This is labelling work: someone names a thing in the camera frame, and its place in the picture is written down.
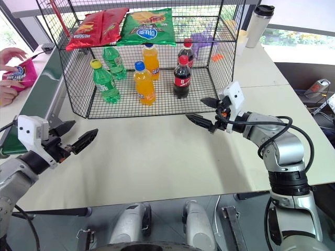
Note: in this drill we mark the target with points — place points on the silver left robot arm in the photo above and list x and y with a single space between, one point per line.
13 177

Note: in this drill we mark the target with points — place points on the black metal table bracket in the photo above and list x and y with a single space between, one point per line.
233 227
86 239

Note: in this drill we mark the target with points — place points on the cola bottle red cap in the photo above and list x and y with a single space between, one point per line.
182 79
186 53

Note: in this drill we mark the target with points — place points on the person's bare hand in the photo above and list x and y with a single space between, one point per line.
10 58
6 94

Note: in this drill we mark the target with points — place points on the grey handheld device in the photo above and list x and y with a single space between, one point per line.
316 87

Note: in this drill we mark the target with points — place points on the purple plastic object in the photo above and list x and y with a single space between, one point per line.
201 43

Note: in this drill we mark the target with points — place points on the white tumbler black lid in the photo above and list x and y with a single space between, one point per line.
257 26

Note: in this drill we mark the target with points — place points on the silver robot leg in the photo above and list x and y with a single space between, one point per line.
199 225
131 222

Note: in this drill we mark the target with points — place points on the green conveyor belt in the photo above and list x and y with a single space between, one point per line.
39 99

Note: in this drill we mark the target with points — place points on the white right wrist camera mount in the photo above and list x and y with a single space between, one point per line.
234 95

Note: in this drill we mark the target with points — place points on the red chip bag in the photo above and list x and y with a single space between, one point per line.
111 24
85 31

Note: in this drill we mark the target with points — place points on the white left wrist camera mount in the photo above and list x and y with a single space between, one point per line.
28 132

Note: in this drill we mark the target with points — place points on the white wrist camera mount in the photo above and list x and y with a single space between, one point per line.
28 132
234 95

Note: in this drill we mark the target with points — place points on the orange soda bottle blue cap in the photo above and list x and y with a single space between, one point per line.
144 86
151 61

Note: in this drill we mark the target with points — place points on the pink snack bag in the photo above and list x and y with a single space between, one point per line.
21 75

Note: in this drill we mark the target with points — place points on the pale yellow cup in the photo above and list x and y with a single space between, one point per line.
241 41

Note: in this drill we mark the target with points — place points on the small orange object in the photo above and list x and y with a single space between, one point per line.
218 57

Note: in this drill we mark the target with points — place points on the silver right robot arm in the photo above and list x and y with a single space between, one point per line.
285 154

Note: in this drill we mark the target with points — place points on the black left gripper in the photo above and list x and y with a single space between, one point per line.
56 149

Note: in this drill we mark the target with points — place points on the green soda bottle yellow cap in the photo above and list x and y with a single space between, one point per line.
104 83

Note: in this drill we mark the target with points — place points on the green chip bag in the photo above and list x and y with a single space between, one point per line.
147 27

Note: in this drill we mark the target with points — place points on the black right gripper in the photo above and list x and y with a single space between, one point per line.
222 115

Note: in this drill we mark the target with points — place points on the red rod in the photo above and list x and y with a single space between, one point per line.
61 18

